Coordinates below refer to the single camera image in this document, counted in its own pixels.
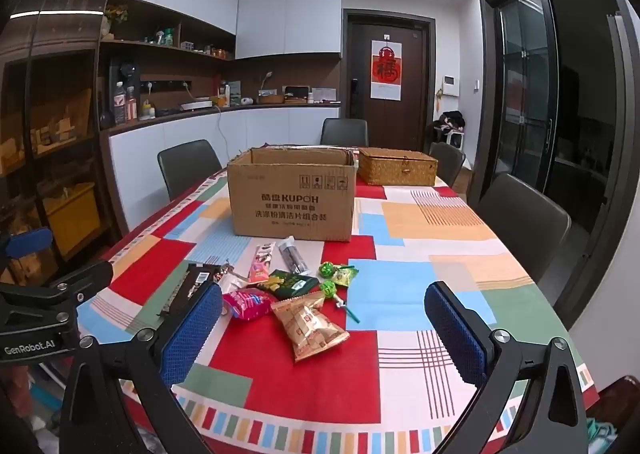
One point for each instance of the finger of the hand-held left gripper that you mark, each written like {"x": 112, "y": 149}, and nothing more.
{"x": 30, "y": 240}
{"x": 85, "y": 278}

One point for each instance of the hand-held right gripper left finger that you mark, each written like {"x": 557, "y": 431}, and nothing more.
{"x": 192, "y": 329}

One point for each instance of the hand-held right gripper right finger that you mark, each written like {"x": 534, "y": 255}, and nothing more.
{"x": 455, "y": 334}

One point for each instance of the pink snack packet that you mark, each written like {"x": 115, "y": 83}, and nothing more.
{"x": 247, "y": 305}

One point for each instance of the pink and white bar packet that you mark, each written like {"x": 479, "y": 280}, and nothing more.
{"x": 261, "y": 261}

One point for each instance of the dark green snack packet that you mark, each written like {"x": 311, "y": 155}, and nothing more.
{"x": 287, "y": 284}

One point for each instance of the tan snack bag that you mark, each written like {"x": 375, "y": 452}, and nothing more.
{"x": 307, "y": 329}

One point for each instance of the light green candy packet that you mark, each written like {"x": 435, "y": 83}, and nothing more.
{"x": 346, "y": 276}

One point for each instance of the grey and black snack packet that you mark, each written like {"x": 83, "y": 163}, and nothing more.
{"x": 293, "y": 256}

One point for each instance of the green lollipop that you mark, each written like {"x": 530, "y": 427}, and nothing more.
{"x": 329, "y": 288}

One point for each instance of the green candy wrapper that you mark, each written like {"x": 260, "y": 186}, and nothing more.
{"x": 327, "y": 270}

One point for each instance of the brown cardboard box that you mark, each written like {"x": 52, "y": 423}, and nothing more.
{"x": 292, "y": 199}

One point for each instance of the yellow storage bin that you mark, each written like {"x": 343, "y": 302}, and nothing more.
{"x": 70, "y": 219}

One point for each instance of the colourful patchwork tablecloth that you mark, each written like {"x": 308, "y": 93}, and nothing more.
{"x": 415, "y": 284}

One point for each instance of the dark glass display cabinet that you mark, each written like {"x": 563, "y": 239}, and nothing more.
{"x": 45, "y": 134}

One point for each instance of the dark grey dining chair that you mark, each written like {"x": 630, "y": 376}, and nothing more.
{"x": 525, "y": 224}
{"x": 447, "y": 161}
{"x": 190, "y": 166}
{"x": 345, "y": 131}

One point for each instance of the woven wicker basket with lid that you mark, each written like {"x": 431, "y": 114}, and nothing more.
{"x": 397, "y": 166}

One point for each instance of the black coffee machine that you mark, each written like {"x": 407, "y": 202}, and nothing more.
{"x": 125, "y": 71}

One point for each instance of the white stool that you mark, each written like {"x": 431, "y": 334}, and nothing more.
{"x": 456, "y": 139}

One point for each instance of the flat white kitchen appliance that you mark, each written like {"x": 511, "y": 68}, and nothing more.
{"x": 196, "y": 105}

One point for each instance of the pile of dark clothes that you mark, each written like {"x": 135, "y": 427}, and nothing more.
{"x": 450, "y": 120}

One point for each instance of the white lower counter cabinets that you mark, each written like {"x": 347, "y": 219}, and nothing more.
{"x": 270, "y": 126}

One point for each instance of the black framed glass sliding door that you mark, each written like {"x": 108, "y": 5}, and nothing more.
{"x": 525, "y": 99}

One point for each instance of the white intercom panel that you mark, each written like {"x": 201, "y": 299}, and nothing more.
{"x": 450, "y": 85}

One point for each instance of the dark brown door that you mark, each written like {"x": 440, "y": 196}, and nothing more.
{"x": 412, "y": 84}

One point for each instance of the wooden box with black top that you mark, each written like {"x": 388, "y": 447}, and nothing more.
{"x": 296, "y": 94}

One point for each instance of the small desk lamp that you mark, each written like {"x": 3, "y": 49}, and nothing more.
{"x": 268, "y": 78}

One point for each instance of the wooden wall shelf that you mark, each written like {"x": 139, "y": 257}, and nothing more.
{"x": 150, "y": 46}

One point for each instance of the white picture frame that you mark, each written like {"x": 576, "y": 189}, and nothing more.
{"x": 325, "y": 94}

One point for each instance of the red and white wall calendar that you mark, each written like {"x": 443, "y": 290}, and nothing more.
{"x": 386, "y": 69}

